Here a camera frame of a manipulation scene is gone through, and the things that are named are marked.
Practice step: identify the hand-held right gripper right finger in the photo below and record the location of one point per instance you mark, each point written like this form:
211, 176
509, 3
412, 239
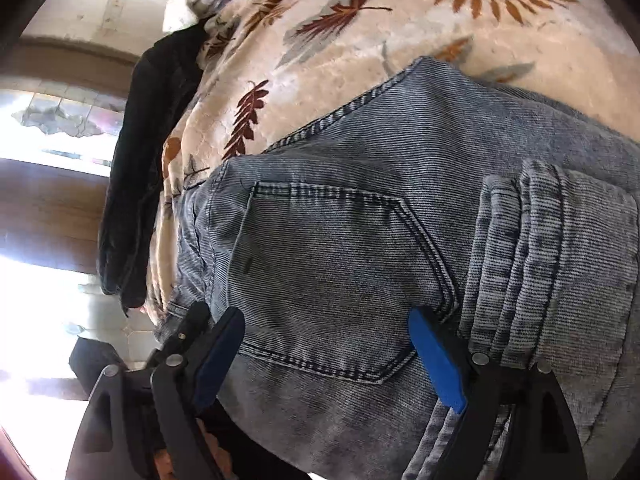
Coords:
440, 360

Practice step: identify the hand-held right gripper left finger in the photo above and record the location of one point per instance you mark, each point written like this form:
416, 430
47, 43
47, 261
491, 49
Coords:
215, 360

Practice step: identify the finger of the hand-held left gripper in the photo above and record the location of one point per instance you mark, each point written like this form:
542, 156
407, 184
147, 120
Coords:
192, 327

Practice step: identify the blue denim pants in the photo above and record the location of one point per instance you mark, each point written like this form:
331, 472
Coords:
375, 240

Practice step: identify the dark bag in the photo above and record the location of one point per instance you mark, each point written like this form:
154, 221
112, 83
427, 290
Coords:
97, 360

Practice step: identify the large black garment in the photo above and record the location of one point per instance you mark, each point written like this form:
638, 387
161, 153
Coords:
140, 170

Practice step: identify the stained glass window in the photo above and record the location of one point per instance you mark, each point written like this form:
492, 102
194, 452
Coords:
65, 120

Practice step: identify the leaf print blanket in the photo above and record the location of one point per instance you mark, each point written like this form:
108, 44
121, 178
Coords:
400, 20

